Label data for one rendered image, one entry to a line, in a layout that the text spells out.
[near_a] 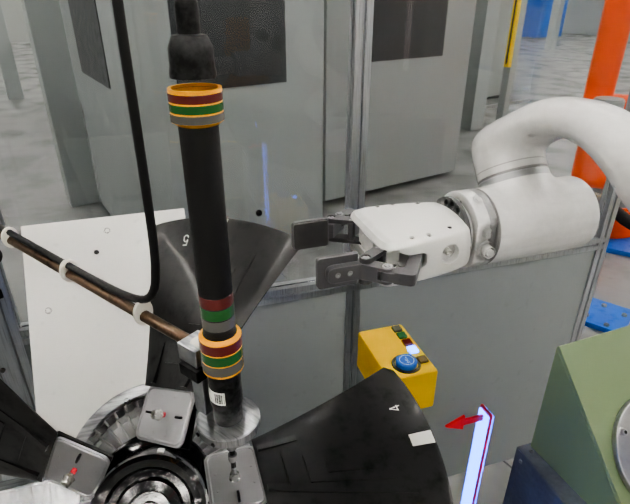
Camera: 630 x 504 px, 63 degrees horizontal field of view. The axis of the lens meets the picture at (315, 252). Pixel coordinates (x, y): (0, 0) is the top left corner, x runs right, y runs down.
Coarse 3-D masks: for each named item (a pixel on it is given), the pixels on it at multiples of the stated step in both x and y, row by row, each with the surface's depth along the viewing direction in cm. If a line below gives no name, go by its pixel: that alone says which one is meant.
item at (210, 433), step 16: (192, 336) 56; (192, 352) 54; (192, 368) 55; (192, 384) 57; (208, 400) 57; (208, 416) 57; (256, 416) 57; (208, 432) 55; (224, 432) 55; (240, 432) 55; (256, 432) 56; (224, 448) 55
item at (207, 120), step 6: (222, 114) 42; (174, 120) 41; (180, 120) 40; (186, 120) 40; (192, 120) 40; (198, 120) 40; (204, 120) 40; (210, 120) 41; (216, 120) 41; (222, 120) 42
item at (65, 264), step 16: (112, 0) 43; (128, 48) 45; (128, 64) 45; (128, 80) 46; (128, 96) 46; (144, 160) 49; (144, 176) 50; (144, 192) 50; (144, 208) 51; (0, 224) 80; (48, 256) 71; (64, 272) 69; (80, 272) 67; (112, 288) 63; (144, 304) 60
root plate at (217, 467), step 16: (240, 448) 66; (208, 464) 64; (224, 464) 64; (240, 464) 64; (256, 464) 63; (208, 480) 61; (224, 480) 61; (240, 480) 61; (256, 480) 61; (224, 496) 60; (240, 496) 60; (256, 496) 60
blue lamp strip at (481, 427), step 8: (480, 408) 71; (480, 424) 72; (480, 432) 72; (480, 440) 72; (472, 448) 75; (480, 448) 73; (472, 456) 75; (480, 456) 73; (472, 464) 75; (472, 472) 76; (472, 480) 76; (464, 488) 79; (472, 488) 76; (464, 496) 79; (472, 496) 77
